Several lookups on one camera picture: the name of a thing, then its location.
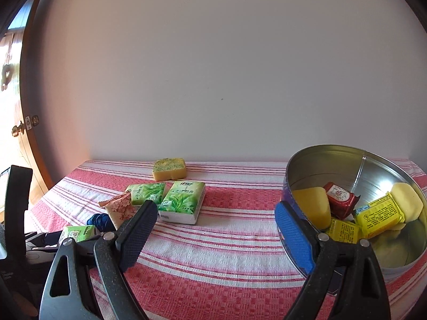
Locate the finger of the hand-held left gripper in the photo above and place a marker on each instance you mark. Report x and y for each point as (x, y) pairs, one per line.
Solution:
(100, 221)

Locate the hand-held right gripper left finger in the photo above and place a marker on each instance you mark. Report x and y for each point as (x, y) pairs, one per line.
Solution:
(136, 233)

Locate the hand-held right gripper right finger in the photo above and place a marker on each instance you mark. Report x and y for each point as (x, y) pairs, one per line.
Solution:
(295, 236)

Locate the green tissue pack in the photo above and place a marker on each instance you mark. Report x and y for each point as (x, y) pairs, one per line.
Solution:
(181, 203)
(78, 233)
(146, 193)

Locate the yellow snack packet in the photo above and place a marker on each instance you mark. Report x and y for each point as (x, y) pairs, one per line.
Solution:
(345, 231)
(380, 218)

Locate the red snack packet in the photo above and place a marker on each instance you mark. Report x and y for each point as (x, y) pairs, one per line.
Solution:
(340, 198)

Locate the yellow sponge with speckled top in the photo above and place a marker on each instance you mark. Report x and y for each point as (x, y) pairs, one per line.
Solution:
(169, 170)

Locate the round metal tin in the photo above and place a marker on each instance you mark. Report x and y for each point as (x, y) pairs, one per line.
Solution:
(373, 173)

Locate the pale yellow sponge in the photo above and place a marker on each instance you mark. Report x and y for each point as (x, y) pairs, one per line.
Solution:
(408, 200)

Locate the pink floral snack packet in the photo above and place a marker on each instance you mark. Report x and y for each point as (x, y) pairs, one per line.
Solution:
(120, 208)

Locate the wooden door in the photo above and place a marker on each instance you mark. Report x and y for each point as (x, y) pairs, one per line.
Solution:
(33, 146)

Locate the brass door knob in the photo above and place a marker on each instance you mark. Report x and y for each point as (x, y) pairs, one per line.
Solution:
(18, 130)

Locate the brass door latch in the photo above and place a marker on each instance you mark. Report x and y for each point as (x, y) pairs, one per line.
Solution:
(32, 121)

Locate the red white striped tablecloth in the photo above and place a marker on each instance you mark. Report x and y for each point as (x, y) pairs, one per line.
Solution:
(216, 273)

